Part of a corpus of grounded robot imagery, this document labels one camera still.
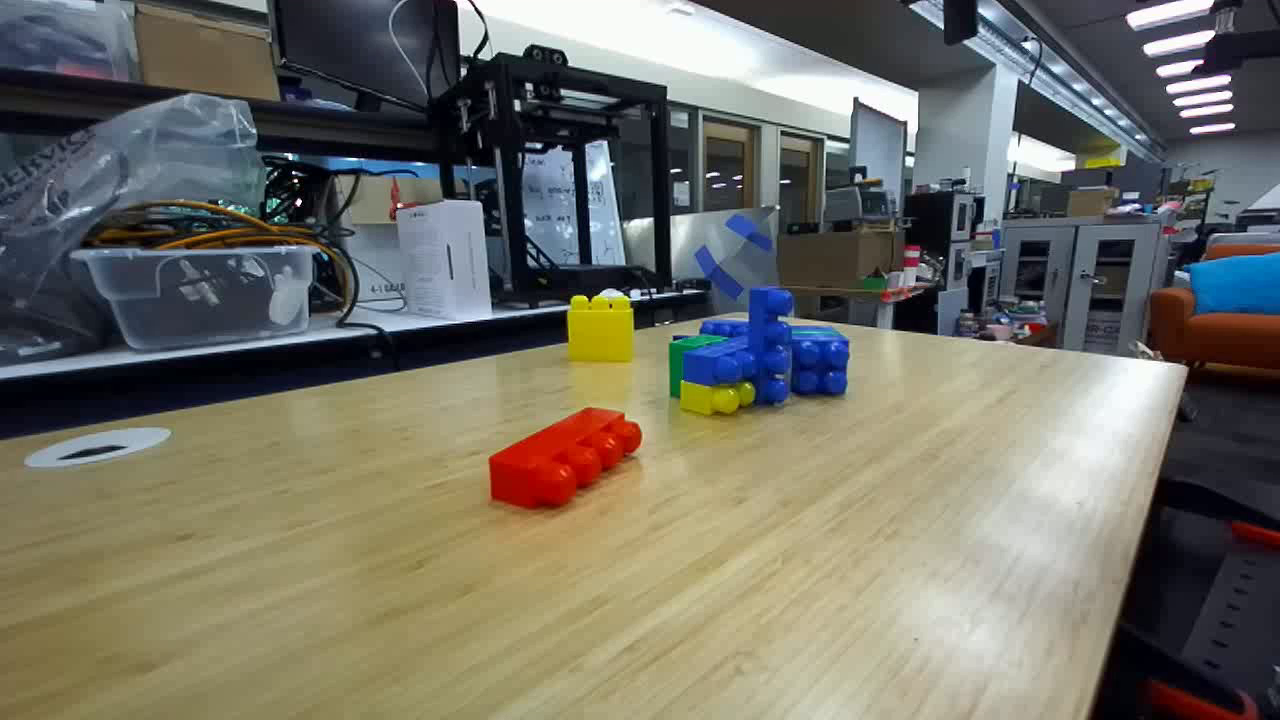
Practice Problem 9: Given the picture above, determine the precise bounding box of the multicolour toy block stack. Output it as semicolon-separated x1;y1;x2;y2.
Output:
664;283;799;418

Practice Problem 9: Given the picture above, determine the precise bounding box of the yellow toy block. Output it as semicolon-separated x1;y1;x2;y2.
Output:
564;286;641;367

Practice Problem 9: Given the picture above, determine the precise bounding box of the thin blue toy block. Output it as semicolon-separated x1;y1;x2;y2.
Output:
695;312;754;342

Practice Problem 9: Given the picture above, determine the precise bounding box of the red toy block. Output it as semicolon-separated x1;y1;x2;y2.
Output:
488;404;648;512

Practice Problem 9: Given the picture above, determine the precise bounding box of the clear sheet blue tape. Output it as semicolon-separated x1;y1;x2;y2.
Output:
664;205;787;314

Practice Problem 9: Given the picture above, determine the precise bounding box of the white cardboard box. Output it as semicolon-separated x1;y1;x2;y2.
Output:
393;197;495;324

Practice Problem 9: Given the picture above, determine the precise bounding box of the large brown cardboard box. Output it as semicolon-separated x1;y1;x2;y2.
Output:
777;222;913;294

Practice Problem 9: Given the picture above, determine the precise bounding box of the white display panel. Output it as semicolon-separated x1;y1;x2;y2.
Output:
846;97;915;222

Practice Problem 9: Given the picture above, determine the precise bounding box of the black cabinet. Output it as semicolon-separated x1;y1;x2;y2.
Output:
900;186;991;337

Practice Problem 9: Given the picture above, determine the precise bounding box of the black monitor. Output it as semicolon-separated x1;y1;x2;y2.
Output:
273;0;462;119

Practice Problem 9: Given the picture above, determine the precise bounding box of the clear plastic bin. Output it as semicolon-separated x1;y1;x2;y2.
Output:
73;240;325;354

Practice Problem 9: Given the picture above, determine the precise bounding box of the white cabinet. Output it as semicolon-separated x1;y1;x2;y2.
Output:
991;215;1170;354

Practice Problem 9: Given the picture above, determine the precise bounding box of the clear plastic bag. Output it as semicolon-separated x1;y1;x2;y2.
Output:
0;93;273;358

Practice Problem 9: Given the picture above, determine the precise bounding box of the white table grommet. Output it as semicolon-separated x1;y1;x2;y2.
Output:
18;424;177;471

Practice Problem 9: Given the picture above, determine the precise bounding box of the orange sofa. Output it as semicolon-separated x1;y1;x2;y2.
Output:
1147;236;1280;389

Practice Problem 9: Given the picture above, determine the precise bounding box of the blue cushion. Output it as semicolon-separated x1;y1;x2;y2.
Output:
1176;250;1280;319

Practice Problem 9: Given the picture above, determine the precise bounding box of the black red chair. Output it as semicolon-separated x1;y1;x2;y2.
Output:
1092;512;1280;720

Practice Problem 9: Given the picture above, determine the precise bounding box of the grey plastic bag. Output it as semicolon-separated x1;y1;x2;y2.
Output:
0;0;144;89

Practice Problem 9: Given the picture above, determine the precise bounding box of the dark wall shelf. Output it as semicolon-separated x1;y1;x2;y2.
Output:
0;66;450;161

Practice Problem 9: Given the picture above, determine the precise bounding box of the yellow cable bundle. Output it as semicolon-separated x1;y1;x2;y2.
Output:
85;197;361;324

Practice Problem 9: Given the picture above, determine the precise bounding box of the black ceiling mount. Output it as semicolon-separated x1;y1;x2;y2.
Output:
1191;0;1280;75

